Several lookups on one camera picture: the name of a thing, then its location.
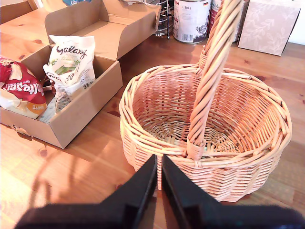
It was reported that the brown cardboard box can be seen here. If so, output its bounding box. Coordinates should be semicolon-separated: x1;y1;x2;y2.
0;0;163;150

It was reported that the leaf patterned tissue box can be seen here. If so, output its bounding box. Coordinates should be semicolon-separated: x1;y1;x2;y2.
237;0;302;57

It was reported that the woven wicker basket with handle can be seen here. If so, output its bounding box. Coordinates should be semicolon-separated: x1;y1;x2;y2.
118;0;293;203

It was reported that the red and white tin can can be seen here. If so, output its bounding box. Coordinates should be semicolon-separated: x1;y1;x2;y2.
208;0;250;42

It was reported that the white printed paper sheet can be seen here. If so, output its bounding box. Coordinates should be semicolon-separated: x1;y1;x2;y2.
38;96;58;125

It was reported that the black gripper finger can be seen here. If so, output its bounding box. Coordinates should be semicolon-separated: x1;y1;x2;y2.
162;154;223;229
100;154;158;229

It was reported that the chrome wire utensil holder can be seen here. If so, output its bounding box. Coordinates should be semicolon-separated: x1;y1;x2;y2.
142;0;176;40

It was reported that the red white Maltesers bunnies bag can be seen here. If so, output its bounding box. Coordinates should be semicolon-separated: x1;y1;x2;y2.
0;56;48;120

